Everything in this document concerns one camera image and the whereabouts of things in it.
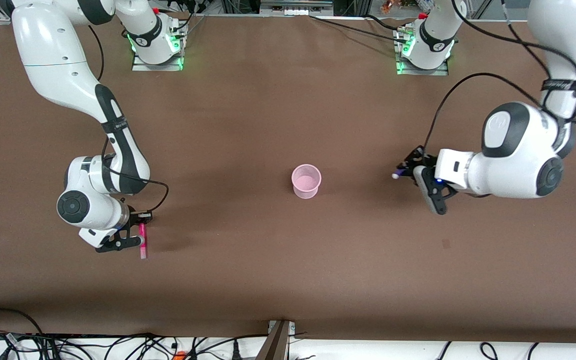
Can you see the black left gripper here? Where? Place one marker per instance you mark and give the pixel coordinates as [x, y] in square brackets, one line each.
[416, 161]

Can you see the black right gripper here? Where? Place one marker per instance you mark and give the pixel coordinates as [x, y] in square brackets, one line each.
[134, 221]

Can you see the purple marker pen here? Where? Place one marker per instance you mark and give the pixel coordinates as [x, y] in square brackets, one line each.
[396, 175]

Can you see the pink marker pen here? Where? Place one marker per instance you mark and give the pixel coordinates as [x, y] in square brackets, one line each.
[143, 245]

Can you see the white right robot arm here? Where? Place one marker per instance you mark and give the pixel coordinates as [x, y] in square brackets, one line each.
[63, 75]

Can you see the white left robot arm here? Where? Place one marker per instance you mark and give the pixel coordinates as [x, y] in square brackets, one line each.
[518, 150]

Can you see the pink plastic cup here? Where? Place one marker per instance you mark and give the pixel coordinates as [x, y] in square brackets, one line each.
[306, 181]

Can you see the grey power strip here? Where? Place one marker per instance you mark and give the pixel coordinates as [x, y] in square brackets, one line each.
[296, 7]

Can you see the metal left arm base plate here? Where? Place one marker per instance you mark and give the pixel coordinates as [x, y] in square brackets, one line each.
[423, 71]

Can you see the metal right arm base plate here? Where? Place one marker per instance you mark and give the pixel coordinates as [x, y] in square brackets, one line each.
[158, 66]

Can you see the metal table edge bracket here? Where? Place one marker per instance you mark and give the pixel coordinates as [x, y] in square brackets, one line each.
[277, 340]

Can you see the aluminium corner bracket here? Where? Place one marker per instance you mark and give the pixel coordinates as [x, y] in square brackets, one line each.
[3, 16]

